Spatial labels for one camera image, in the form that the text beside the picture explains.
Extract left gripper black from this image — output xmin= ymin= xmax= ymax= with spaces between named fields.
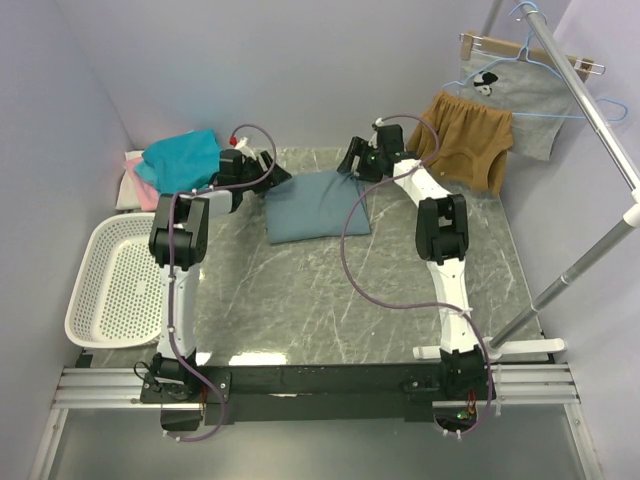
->
xmin=237 ymin=151 xmax=291 ymax=195

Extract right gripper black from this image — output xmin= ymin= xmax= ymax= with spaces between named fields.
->
xmin=337 ymin=137 xmax=385 ymax=184

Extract grey-blue t shirt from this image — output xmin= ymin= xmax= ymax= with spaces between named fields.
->
xmin=265 ymin=171 xmax=371 ymax=244

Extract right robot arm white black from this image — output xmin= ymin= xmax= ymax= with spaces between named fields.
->
xmin=338 ymin=118 xmax=488 ymax=399

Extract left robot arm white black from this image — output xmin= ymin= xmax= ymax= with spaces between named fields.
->
xmin=149 ymin=147 xmax=291 ymax=402

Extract teal folded t shirt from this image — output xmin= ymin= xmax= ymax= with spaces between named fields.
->
xmin=134 ymin=130 xmax=221 ymax=194

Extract brown shorts hanging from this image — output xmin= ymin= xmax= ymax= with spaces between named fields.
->
xmin=407 ymin=92 xmax=514 ymax=196

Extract pink folded t shirt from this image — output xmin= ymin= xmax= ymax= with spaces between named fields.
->
xmin=122 ymin=156 xmax=159 ymax=212

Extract grey panda shirt hanging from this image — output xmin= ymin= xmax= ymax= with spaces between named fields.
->
xmin=459 ymin=51 xmax=573 ymax=161

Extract white plastic laundry basket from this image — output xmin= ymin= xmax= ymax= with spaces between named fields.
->
xmin=64 ymin=212 xmax=163 ymax=349

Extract metal clothes rack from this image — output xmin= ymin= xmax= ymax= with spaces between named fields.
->
xmin=412 ymin=0 xmax=640 ymax=359

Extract wooden clip hanger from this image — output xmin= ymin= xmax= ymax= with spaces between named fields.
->
xmin=459 ymin=31 xmax=606 ymax=81

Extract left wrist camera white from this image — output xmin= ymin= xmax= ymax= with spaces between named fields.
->
xmin=229 ymin=135 xmax=254 ymax=156

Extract light blue wire hanger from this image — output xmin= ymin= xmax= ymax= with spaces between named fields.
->
xmin=440 ymin=24 xmax=629 ymax=124

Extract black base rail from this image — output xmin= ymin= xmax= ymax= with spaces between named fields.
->
xmin=139 ymin=364 xmax=501 ymax=441

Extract aluminium frame rail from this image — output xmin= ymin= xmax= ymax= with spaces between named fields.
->
xmin=51 ymin=364 xmax=580 ymax=410

